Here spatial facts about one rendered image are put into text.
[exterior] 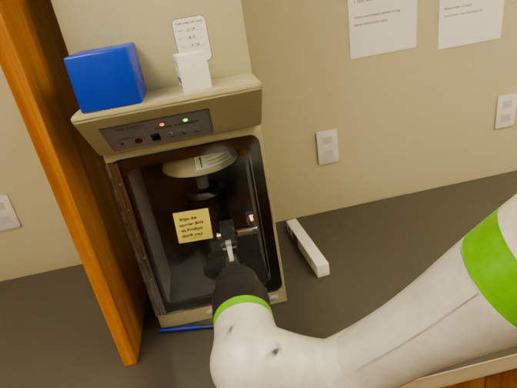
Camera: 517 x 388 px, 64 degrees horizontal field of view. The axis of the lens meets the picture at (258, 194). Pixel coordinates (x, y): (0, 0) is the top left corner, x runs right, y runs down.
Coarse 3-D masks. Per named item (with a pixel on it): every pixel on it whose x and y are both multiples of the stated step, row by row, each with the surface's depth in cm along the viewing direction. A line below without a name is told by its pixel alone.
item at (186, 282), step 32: (128, 160) 82; (160, 160) 83; (192, 160) 84; (224, 160) 85; (256, 160) 86; (128, 192) 84; (160, 192) 85; (192, 192) 86; (224, 192) 88; (256, 192) 89; (160, 224) 88; (256, 224) 92; (160, 256) 92; (192, 256) 93; (256, 256) 95; (160, 288) 95; (192, 288) 97
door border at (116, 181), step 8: (112, 168) 82; (112, 176) 82; (120, 176) 83; (112, 184) 83; (120, 184) 83; (120, 192) 84; (120, 200) 85; (128, 200) 85; (120, 208) 85; (128, 208) 86; (128, 216) 87; (128, 224) 87; (136, 224) 88; (128, 232) 88; (136, 232) 88; (136, 240) 89; (136, 248) 90; (144, 248) 90; (144, 256) 91; (144, 264) 92; (144, 272) 93; (152, 272) 93; (152, 280) 94; (152, 288) 95; (152, 296) 96; (160, 296) 96; (152, 304) 96; (160, 304) 97; (160, 312) 98
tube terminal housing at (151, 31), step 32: (64, 0) 70; (96, 0) 70; (128, 0) 71; (160, 0) 72; (192, 0) 73; (224, 0) 74; (64, 32) 72; (96, 32) 72; (128, 32) 73; (160, 32) 74; (224, 32) 76; (160, 64) 76; (224, 64) 78; (256, 128) 84; (160, 320) 100; (192, 320) 102
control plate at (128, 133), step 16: (192, 112) 72; (208, 112) 73; (112, 128) 71; (128, 128) 72; (144, 128) 73; (160, 128) 74; (176, 128) 75; (192, 128) 77; (208, 128) 78; (112, 144) 76; (128, 144) 77; (144, 144) 78
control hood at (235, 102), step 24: (168, 96) 70; (192, 96) 68; (216, 96) 69; (240, 96) 71; (72, 120) 67; (96, 120) 68; (120, 120) 69; (144, 120) 71; (216, 120) 76; (240, 120) 78; (96, 144) 75
